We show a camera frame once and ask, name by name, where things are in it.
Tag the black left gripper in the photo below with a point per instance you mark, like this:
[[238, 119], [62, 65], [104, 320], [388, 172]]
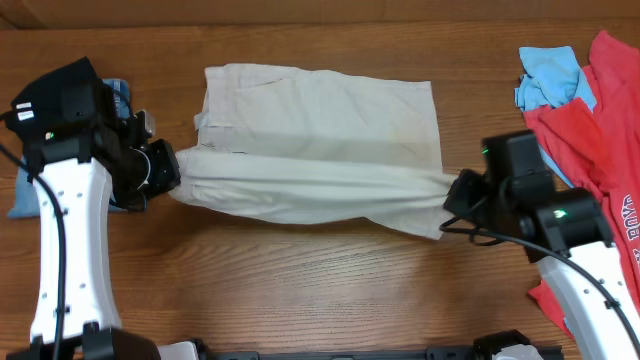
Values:
[[168, 176]]

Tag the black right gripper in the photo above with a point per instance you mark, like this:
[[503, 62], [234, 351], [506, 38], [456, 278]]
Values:
[[460, 204]]

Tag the beige cotton shorts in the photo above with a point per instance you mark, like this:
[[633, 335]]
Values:
[[299, 147]]

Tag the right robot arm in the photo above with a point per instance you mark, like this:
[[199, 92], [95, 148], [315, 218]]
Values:
[[564, 233]]

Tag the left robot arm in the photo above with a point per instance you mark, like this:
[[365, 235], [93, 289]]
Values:
[[82, 159]]

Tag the black folded garment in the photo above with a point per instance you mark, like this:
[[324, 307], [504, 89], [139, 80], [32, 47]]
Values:
[[66, 100]]

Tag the folded blue jeans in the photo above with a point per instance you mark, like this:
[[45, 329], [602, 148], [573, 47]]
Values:
[[26, 202]]

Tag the red t-shirt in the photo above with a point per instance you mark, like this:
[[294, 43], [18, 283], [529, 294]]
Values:
[[599, 149]]

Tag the light blue t-shirt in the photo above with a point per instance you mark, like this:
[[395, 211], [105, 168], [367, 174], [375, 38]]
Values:
[[553, 77]]

